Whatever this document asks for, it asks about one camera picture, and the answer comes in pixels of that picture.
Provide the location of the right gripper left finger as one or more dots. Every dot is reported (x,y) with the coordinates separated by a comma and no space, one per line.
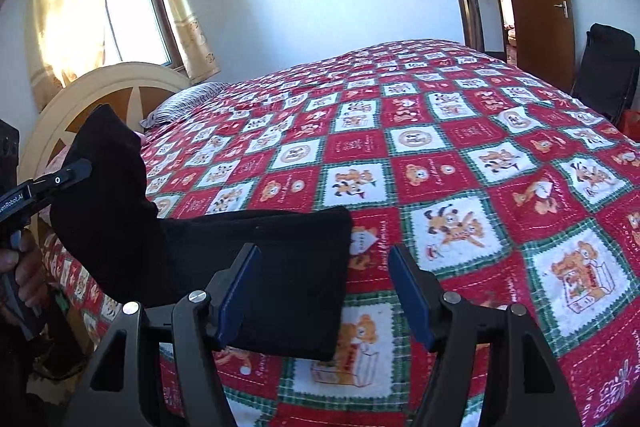
(155,366)

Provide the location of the black bag by wall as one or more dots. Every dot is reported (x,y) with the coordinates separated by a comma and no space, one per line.
(607,77)

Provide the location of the window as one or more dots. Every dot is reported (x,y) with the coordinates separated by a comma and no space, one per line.
(139,31)

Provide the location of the silver door handle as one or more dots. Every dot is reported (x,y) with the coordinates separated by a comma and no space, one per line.
(563,8)

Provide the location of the left yellow curtain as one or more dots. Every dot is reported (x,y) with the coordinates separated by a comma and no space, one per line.
(64,40)

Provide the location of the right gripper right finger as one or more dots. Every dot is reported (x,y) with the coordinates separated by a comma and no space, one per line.
(524,385)

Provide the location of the grey striped pillow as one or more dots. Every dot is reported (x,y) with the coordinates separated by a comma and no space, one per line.
(182,103)

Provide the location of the red patchwork bedspread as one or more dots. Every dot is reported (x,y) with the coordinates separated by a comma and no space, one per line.
(509,190)

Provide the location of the black pants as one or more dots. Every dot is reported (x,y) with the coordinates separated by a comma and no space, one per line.
(107,224)

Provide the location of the person left hand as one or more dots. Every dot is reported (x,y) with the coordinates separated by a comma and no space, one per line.
(27,267)

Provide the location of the red gift bag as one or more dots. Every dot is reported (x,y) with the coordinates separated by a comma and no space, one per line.
(629,124)

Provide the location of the yellow lace curtain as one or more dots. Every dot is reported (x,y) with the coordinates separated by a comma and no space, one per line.
(196,55)

